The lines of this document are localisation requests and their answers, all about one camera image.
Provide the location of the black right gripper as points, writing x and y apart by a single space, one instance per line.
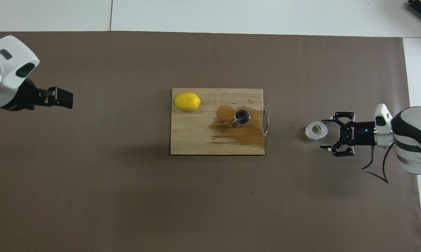
359 133

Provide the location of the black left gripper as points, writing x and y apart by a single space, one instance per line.
23 98

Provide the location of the clear plastic cup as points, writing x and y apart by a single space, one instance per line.
310 132

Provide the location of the steel double jigger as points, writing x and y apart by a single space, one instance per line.
242 117

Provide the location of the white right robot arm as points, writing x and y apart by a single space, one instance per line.
413 140

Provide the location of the brown table mat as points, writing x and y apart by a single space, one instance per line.
126 192

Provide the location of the yellow lemon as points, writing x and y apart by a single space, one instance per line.
187 102

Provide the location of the wooden cutting board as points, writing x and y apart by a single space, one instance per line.
196 133

